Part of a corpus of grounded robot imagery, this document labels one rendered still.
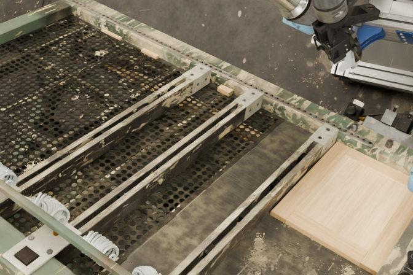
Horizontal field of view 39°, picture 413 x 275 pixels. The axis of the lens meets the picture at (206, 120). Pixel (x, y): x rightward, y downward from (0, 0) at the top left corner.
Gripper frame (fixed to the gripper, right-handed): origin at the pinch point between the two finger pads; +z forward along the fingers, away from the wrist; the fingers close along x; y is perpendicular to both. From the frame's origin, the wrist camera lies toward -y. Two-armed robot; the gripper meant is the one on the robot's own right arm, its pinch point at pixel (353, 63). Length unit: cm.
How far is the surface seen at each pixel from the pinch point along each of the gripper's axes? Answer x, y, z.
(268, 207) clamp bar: -7, 38, 42
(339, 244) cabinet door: 14, 28, 51
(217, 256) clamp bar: 5, 59, 28
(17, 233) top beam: -21, 100, 0
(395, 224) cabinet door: 15, 8, 62
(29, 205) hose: -15, 89, -13
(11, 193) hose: -21, 92, -14
